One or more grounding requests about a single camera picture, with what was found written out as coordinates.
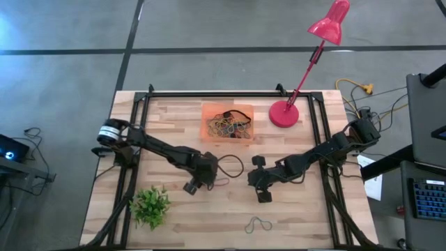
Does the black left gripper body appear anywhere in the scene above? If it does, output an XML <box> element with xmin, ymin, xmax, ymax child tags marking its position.
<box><xmin>183</xmin><ymin>151</ymin><xmax>220</xmax><ymax>196</ymax></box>

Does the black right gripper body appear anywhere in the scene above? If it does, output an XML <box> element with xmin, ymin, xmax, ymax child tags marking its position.
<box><xmin>247</xmin><ymin>155</ymin><xmax>279</xmax><ymax>204</ymax></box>

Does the large black rubber band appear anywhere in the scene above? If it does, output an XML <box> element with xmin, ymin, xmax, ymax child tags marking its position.
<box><xmin>222</xmin><ymin>109</ymin><xmax>252</xmax><ymax>132</ymax></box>

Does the orange translucent plastic bin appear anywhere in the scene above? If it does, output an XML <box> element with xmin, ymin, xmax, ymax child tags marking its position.
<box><xmin>200</xmin><ymin>102</ymin><xmax>256</xmax><ymax>144</ymax></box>

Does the green artificial plant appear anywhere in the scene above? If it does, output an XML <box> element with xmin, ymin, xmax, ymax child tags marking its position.
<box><xmin>129</xmin><ymin>184</ymin><xmax>171</xmax><ymax>232</ymax></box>

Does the red desk lamp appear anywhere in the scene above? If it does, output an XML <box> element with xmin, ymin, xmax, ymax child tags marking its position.
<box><xmin>268</xmin><ymin>0</ymin><xmax>351</xmax><ymax>129</ymax></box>

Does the white paper sheet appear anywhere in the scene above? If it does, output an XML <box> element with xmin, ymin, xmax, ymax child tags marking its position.
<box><xmin>357</xmin><ymin>155</ymin><xmax>383</xmax><ymax>201</ymax></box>

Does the black desk leg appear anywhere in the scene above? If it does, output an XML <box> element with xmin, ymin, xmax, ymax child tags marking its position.
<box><xmin>360</xmin><ymin>144</ymin><xmax>415</xmax><ymax>181</ymax></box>

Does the dark grey desk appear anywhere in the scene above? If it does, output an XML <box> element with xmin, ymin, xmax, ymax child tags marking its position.
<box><xmin>399</xmin><ymin>160</ymin><xmax>446</xmax><ymax>251</ymax></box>

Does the backlit keyboard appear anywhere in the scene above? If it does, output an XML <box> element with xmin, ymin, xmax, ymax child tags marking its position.
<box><xmin>412</xmin><ymin>177</ymin><xmax>446</xmax><ymax>221</ymax></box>

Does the grey metal stand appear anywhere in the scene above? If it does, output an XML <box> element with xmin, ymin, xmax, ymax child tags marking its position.
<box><xmin>0</xmin><ymin>156</ymin><xmax>56</xmax><ymax>184</ymax></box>

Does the black tablet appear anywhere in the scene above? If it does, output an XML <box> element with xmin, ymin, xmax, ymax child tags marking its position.
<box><xmin>431</xmin><ymin>124</ymin><xmax>446</xmax><ymax>141</ymax></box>

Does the black laptop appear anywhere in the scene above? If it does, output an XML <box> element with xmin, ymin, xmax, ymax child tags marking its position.
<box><xmin>0</xmin><ymin>134</ymin><xmax>31</xmax><ymax>163</ymax></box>

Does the black pole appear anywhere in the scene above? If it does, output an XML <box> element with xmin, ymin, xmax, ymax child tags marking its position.
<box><xmin>420</xmin><ymin>62</ymin><xmax>446</xmax><ymax>88</ymax></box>

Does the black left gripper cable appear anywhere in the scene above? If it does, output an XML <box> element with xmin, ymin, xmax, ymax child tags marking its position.
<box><xmin>216</xmin><ymin>154</ymin><xmax>245</xmax><ymax>179</ymax></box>

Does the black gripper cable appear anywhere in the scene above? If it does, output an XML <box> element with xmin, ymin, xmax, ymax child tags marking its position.
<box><xmin>216</xmin><ymin>154</ymin><xmax>245</xmax><ymax>179</ymax></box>
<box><xmin>278</xmin><ymin>170</ymin><xmax>307</xmax><ymax>185</ymax></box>

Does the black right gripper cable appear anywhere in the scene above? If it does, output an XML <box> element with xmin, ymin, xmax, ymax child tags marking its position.
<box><xmin>278</xmin><ymin>170</ymin><xmax>307</xmax><ymax>185</ymax></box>

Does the black aluminium table frame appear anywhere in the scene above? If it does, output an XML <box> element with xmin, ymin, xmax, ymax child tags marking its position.
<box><xmin>83</xmin><ymin>83</ymin><xmax>379</xmax><ymax>250</ymax></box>

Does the black clamp bracket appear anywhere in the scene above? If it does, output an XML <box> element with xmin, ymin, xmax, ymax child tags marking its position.
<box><xmin>91</xmin><ymin>146</ymin><xmax>116</xmax><ymax>158</ymax></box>

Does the yellow extension cord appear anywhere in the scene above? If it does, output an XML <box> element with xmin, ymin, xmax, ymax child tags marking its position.
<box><xmin>334</xmin><ymin>78</ymin><xmax>374</xmax><ymax>116</ymax></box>

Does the black floor cable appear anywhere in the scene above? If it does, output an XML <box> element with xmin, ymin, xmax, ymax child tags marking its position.
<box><xmin>23</xmin><ymin>127</ymin><xmax>52</xmax><ymax>175</ymax></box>

